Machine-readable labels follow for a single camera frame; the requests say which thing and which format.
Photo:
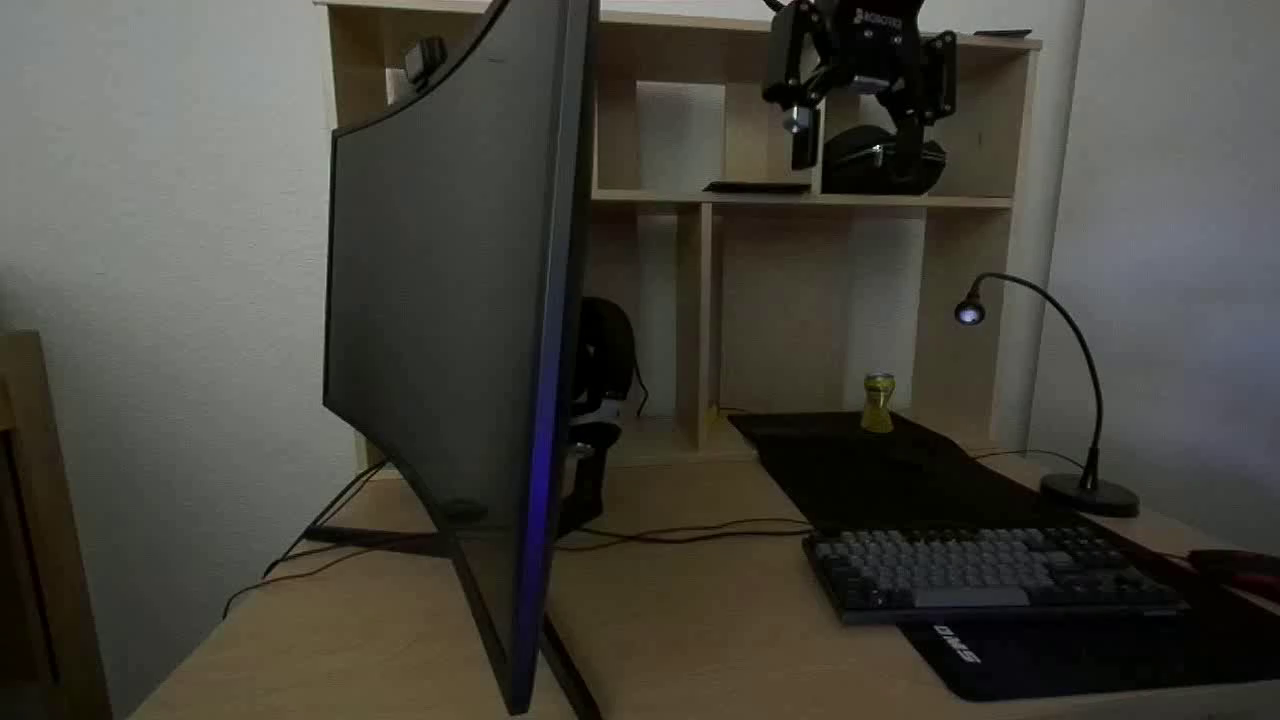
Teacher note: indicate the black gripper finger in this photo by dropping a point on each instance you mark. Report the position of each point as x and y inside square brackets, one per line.
[781, 52]
[802, 133]

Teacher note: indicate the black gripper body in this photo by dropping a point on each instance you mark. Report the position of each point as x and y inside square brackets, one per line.
[908, 72]

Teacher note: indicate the black desk mat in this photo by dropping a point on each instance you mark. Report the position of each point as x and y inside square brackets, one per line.
[865, 481]

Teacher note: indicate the black gooseneck desk lamp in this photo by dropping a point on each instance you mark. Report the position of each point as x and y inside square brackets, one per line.
[1089, 494]

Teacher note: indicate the flat black device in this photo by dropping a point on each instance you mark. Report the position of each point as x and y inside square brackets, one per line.
[757, 189]

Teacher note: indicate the small dark flat object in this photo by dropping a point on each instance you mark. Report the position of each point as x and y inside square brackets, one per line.
[1002, 32]

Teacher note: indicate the light wooden shelf unit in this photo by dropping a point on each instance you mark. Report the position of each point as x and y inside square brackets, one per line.
[786, 306]

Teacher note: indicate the small yellow figurine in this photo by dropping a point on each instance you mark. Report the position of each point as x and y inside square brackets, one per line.
[879, 407]

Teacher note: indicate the black headphones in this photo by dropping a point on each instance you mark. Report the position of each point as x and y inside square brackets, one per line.
[600, 353]

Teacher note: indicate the curved black computer monitor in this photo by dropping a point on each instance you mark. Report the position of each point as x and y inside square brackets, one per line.
[455, 335]

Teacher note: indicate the black headphone stand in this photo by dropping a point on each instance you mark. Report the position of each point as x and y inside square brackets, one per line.
[584, 475]

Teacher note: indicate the grey mechanical keyboard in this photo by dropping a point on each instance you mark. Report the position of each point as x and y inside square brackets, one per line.
[987, 571]

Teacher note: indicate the black monitor stand legs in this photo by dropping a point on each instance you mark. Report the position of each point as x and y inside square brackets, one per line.
[376, 536]

